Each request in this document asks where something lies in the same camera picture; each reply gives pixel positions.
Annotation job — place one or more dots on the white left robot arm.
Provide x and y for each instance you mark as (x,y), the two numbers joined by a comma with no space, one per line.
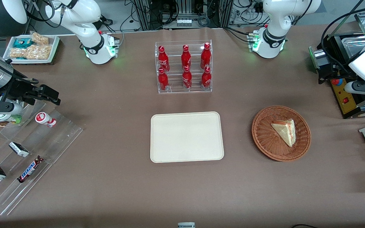
(274,19)

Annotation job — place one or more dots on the clear acrylic bottle rack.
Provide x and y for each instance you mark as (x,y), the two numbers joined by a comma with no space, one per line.
(174,66)

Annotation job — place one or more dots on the cream plastic tray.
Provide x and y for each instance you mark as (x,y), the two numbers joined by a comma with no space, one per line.
(185,137)

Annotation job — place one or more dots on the teal snack pack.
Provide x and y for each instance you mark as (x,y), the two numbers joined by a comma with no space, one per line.
(22,42)

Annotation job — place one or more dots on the white power strip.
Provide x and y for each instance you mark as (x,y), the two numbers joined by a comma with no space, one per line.
(185,22)

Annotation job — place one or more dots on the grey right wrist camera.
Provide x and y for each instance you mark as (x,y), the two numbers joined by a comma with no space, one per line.
(3,111)

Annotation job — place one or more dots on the clear acrylic tiered display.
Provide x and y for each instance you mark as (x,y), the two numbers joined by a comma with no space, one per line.
(59,139)

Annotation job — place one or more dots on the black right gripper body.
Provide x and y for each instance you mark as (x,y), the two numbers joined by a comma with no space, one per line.
(20,89)

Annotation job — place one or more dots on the small puffed rice snack pack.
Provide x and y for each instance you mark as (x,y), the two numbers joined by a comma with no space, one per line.
(40,38)

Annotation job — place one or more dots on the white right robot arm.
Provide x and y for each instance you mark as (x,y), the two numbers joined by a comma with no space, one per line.
(87,31)

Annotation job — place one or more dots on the yellow black control box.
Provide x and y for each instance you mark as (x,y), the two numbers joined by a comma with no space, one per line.
(347,101)

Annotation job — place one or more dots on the red white yogurt bottle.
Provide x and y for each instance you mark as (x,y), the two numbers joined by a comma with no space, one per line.
(44,119)

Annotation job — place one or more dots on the Snickers chocolate bar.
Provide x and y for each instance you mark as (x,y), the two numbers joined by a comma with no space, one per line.
(29,170)

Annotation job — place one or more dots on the black metal appliance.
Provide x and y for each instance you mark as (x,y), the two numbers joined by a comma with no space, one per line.
(334,60)

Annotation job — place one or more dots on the triangular white sandwich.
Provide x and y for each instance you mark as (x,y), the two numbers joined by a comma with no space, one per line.
(285,131)

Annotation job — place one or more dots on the red cola bottle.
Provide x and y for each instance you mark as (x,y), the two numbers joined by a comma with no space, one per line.
(205,55)
(206,78)
(163,58)
(187,79)
(163,80)
(186,57)

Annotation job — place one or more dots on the aluminium frame rack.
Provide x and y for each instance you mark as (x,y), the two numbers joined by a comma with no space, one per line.
(163,12)

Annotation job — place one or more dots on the large brown wicker basket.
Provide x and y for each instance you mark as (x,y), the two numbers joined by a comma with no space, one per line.
(265,136)

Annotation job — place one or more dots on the large puffed rice snack pack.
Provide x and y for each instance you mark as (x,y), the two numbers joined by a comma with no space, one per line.
(33,52)

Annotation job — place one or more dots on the white snack tray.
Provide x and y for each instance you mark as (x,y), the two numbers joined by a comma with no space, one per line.
(54,47)

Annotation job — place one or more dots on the white grey label object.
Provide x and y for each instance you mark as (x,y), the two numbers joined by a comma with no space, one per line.
(186,225)

